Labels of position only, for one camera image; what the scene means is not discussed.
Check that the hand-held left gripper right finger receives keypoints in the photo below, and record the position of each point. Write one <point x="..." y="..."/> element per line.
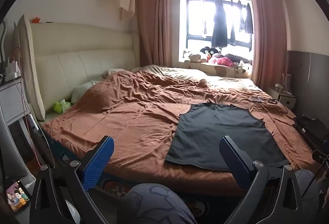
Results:
<point x="235" y="162"/>

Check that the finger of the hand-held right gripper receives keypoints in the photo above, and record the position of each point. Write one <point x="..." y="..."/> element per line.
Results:
<point x="307" y="125"/>

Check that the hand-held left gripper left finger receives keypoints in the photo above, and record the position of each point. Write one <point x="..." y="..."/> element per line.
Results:
<point x="99" y="162"/>

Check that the dark grey tank top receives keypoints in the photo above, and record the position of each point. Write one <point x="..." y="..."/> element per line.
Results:
<point x="218" y="136"/>

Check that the blue cartoon bed sheet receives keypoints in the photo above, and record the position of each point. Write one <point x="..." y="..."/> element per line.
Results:
<point x="115" y="188"/>

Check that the white nightstand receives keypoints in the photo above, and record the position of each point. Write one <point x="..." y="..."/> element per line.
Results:
<point x="285" y="100"/>

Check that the white slatted holder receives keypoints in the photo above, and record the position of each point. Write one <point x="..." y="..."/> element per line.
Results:
<point x="286" y="82"/>

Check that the brown blanket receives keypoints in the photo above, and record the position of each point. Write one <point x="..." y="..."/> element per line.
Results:
<point x="133" y="116"/>

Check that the green tissue packet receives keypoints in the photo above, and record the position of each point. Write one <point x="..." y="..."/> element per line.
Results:
<point x="61" y="106"/>

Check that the white pillow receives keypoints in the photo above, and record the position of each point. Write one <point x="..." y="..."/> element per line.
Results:
<point x="79" y="91"/>

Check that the tablet with cartoon screen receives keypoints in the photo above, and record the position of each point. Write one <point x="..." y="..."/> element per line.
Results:
<point x="18" y="195"/>

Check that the bear print long cushion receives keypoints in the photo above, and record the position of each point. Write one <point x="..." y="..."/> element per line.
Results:
<point x="218" y="69"/>

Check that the pink curtain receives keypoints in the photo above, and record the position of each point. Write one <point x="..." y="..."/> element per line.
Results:
<point x="156" y="21"/>
<point x="267" y="33"/>

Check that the beige duvet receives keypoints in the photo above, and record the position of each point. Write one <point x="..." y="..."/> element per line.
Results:
<point x="185" y="73"/>

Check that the pile of plush toys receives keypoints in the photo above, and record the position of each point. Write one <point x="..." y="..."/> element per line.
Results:
<point x="221" y="59"/>

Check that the grey bedside cabinet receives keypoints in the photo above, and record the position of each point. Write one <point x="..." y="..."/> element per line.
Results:
<point x="11" y="103"/>

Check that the dark hanging trousers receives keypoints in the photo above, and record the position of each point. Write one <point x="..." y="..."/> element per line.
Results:
<point x="232" y="36"/>

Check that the cream padded headboard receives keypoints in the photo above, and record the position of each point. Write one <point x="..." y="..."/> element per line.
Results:
<point x="84" y="46"/>

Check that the cream leaning cushion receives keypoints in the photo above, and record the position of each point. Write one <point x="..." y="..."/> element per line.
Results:
<point x="28" y="67"/>

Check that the dark hanging shirt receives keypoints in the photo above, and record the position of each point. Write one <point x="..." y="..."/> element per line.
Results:
<point x="247" y="21"/>

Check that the white charger block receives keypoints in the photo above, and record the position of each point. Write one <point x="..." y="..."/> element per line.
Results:
<point x="14" y="68"/>

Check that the black hanging coat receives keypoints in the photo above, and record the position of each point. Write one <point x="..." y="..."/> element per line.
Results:
<point x="219" y="26"/>

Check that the window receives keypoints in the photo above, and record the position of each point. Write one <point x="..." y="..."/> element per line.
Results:
<point x="195" y="15"/>

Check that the small orange toy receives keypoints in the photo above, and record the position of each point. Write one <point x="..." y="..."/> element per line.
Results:
<point x="36" y="19"/>

